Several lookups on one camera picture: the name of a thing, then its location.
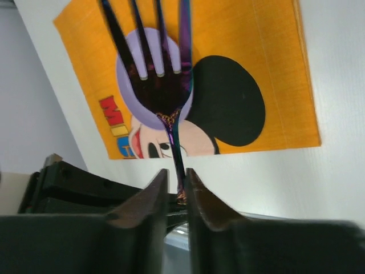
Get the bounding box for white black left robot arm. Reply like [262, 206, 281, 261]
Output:
[1, 161, 186, 273]

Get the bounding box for orange Mickey Mouse placemat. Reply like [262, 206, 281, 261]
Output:
[54, 1, 321, 160]

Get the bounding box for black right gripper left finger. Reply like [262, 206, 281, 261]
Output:
[1, 169, 169, 273]

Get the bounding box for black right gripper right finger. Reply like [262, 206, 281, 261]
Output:
[185, 168, 364, 273]

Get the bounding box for iridescent purple fork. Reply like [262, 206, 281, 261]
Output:
[99, 1, 193, 205]

